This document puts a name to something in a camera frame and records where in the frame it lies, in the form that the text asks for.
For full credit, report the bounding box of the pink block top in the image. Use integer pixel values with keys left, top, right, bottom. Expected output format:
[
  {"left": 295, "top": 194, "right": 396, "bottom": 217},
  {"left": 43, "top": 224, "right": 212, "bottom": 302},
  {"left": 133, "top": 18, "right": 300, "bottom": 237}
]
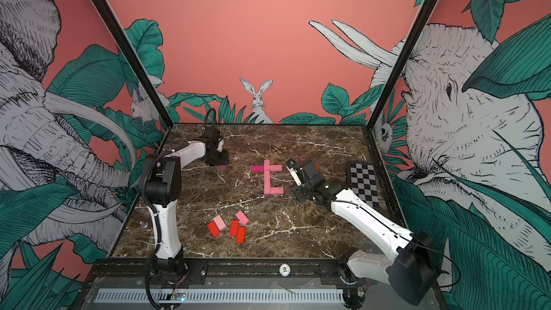
[{"left": 270, "top": 165, "right": 283, "bottom": 172}]

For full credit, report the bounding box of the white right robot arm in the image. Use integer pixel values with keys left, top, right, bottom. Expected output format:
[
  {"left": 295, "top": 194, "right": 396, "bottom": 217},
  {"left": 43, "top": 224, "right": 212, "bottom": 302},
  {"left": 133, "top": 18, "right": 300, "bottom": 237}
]
[{"left": 286, "top": 159, "right": 440, "bottom": 306}]

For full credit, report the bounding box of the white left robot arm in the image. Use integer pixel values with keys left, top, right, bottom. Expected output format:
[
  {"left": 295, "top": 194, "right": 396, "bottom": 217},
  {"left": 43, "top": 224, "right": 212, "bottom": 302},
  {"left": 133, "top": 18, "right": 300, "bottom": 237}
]
[{"left": 140, "top": 126, "right": 228, "bottom": 284}]

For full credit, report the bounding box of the checkerboard calibration plate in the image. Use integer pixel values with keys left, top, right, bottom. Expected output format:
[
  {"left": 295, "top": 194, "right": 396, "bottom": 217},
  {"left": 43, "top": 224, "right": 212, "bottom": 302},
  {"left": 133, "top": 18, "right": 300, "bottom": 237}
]
[{"left": 346, "top": 160, "right": 381, "bottom": 210}]

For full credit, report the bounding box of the red row block left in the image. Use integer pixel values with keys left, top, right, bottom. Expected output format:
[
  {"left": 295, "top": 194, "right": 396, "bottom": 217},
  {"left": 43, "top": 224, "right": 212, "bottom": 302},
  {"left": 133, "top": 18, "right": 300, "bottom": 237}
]
[{"left": 236, "top": 226, "right": 246, "bottom": 244}]

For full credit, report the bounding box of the black left corner frame post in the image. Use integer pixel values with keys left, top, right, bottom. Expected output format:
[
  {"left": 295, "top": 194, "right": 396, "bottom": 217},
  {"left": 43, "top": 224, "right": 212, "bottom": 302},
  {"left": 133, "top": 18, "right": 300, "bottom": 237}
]
[{"left": 90, "top": 0, "right": 174, "bottom": 131}]

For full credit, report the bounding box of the black corner frame post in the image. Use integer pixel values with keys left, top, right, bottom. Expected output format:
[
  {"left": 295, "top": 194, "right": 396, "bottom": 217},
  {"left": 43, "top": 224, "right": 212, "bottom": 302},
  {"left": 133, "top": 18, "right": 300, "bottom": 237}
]
[
  {"left": 367, "top": 0, "right": 438, "bottom": 131},
  {"left": 90, "top": 0, "right": 174, "bottom": 131}
]

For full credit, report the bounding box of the white slotted cable duct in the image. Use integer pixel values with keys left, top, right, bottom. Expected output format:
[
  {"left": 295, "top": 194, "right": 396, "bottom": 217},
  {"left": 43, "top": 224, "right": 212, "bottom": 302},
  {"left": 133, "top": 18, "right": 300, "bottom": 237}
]
[{"left": 93, "top": 288, "right": 344, "bottom": 304}]

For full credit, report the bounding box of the black front frame rail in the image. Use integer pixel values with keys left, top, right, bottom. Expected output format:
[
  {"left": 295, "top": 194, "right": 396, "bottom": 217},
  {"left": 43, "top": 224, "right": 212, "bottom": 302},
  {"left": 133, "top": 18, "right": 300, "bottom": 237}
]
[{"left": 85, "top": 258, "right": 347, "bottom": 286}]

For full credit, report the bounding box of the black right corner frame post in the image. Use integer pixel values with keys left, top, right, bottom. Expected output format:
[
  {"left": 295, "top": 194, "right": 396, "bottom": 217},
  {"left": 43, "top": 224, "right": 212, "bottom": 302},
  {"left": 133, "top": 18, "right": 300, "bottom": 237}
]
[{"left": 367, "top": 0, "right": 438, "bottom": 131}]

